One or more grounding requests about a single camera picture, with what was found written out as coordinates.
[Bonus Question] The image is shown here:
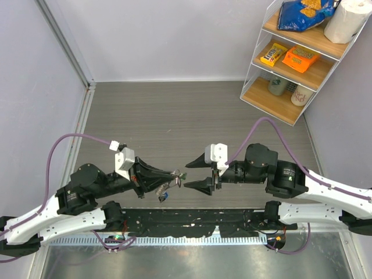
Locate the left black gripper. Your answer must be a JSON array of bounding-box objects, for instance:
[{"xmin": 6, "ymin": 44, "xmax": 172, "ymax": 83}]
[{"xmin": 95, "ymin": 156, "xmax": 176, "ymax": 198}]

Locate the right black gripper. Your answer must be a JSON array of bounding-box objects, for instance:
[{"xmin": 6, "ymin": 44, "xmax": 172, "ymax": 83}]
[{"xmin": 184, "ymin": 151, "xmax": 266, "ymax": 195}]

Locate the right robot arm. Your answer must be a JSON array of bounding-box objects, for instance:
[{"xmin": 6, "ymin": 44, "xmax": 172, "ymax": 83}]
[{"xmin": 185, "ymin": 144, "xmax": 371, "ymax": 236}]

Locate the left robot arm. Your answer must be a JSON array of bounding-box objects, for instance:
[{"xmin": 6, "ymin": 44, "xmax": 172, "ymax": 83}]
[{"xmin": 1, "ymin": 156, "xmax": 182, "ymax": 258}]

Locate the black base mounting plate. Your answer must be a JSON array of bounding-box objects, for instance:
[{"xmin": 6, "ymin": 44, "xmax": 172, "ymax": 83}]
[{"xmin": 110, "ymin": 209, "xmax": 298, "ymax": 238}]

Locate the green grey mug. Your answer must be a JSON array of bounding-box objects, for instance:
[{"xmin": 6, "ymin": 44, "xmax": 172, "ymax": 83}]
[{"xmin": 268, "ymin": 75, "xmax": 289, "ymax": 96}]

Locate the white printed cup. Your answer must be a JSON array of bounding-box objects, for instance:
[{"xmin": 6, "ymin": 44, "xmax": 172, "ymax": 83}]
[{"xmin": 291, "ymin": 85, "xmax": 314, "ymax": 106}]

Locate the yellow candy bag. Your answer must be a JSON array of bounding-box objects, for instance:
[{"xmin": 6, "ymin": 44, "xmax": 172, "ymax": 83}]
[{"xmin": 260, "ymin": 43, "xmax": 288, "ymax": 67}]

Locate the orange candy bag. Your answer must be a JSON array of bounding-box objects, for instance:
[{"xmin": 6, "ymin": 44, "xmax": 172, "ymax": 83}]
[{"xmin": 282, "ymin": 45, "xmax": 320, "ymax": 73}]

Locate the blue chips bag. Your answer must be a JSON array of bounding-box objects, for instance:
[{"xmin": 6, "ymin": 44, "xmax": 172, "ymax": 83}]
[{"xmin": 277, "ymin": 0, "xmax": 339, "ymax": 32}]

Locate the white paper towel roll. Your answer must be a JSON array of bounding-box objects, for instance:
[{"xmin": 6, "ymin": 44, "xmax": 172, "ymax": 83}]
[{"xmin": 324, "ymin": 0, "xmax": 371, "ymax": 44}]

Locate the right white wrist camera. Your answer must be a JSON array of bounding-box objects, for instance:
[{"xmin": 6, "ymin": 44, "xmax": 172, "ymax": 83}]
[{"xmin": 204, "ymin": 143, "xmax": 229, "ymax": 176}]

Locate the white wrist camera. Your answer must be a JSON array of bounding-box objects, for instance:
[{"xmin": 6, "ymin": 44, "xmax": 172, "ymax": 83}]
[
  {"xmin": 115, "ymin": 147, "xmax": 135, "ymax": 181},
  {"xmin": 204, "ymin": 143, "xmax": 229, "ymax": 176}
]

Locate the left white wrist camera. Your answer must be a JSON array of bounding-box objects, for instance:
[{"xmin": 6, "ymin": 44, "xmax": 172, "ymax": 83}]
[{"xmin": 115, "ymin": 147, "xmax": 135, "ymax": 181}]

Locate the slotted cable duct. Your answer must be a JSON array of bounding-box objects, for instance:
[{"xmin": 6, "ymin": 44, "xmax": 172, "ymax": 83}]
[{"xmin": 51, "ymin": 234, "xmax": 267, "ymax": 246}]

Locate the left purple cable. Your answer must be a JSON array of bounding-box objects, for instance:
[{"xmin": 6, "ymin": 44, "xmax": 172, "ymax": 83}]
[{"xmin": 0, "ymin": 133, "xmax": 120, "ymax": 261}]

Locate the purple cable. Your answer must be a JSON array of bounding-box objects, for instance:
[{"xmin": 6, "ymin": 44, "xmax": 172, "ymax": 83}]
[
  {"xmin": 0, "ymin": 133, "xmax": 120, "ymax": 261},
  {"xmin": 228, "ymin": 117, "xmax": 372, "ymax": 253}
]

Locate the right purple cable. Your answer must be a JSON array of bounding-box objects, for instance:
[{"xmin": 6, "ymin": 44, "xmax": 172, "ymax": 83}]
[{"xmin": 228, "ymin": 117, "xmax": 372, "ymax": 253}]

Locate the white wire shelf rack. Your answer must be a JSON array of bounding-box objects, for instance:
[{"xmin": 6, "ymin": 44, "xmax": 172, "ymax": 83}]
[{"xmin": 240, "ymin": 1, "xmax": 364, "ymax": 126}]

